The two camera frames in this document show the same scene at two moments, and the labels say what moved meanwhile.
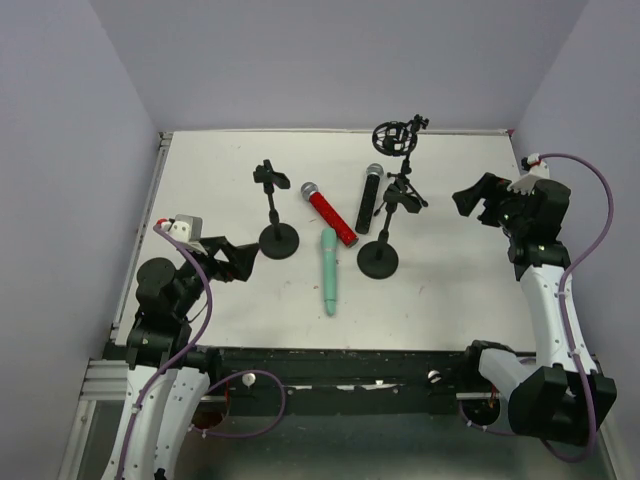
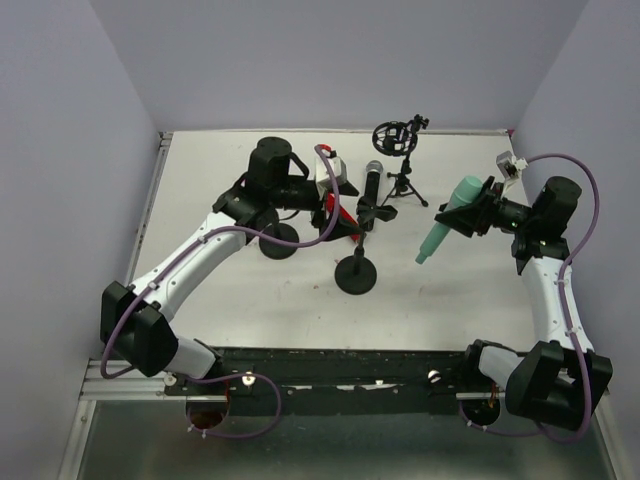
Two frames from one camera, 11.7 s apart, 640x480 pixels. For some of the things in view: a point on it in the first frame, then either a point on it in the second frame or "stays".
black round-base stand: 379,259 to 356,274
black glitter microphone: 368,198 stays
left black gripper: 210,256 to 323,212
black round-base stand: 277,241 stays
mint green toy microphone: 329,254 to 467,188
